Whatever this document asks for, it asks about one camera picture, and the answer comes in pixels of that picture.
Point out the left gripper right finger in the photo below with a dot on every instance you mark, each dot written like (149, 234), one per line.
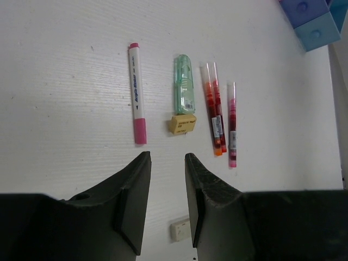
(227, 224)

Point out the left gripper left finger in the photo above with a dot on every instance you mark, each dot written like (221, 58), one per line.
(105, 222)

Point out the pink white acrylic marker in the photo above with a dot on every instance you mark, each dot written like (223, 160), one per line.
(140, 133)

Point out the red pen refill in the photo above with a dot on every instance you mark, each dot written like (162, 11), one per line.
(218, 107)

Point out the pink pen refill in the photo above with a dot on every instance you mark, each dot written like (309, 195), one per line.
(231, 89)

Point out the yellow eraser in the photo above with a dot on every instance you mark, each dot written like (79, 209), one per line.
(182, 124)

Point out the white eraser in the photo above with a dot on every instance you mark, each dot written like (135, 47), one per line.
(180, 229)

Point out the light blue container box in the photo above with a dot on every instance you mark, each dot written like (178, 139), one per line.
(325, 29)

